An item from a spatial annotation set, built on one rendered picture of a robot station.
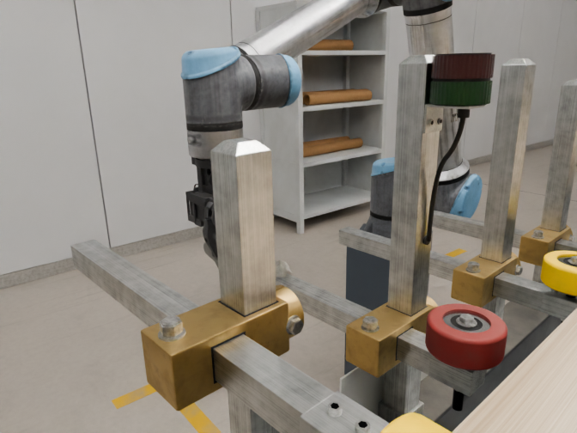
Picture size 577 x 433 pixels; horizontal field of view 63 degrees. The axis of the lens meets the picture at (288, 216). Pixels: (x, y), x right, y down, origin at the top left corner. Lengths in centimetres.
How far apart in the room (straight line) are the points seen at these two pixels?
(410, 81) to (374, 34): 340
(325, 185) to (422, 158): 357
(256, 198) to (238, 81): 41
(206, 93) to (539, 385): 56
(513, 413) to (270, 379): 20
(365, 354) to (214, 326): 24
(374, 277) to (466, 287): 82
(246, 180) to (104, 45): 274
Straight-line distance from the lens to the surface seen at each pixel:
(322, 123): 398
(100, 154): 308
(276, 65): 82
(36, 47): 298
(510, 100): 77
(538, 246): 99
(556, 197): 103
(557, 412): 46
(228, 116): 75
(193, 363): 38
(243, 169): 36
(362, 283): 159
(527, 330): 98
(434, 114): 55
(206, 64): 74
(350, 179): 420
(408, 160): 55
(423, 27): 126
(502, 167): 78
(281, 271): 73
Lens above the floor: 117
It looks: 18 degrees down
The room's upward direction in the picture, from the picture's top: 1 degrees counter-clockwise
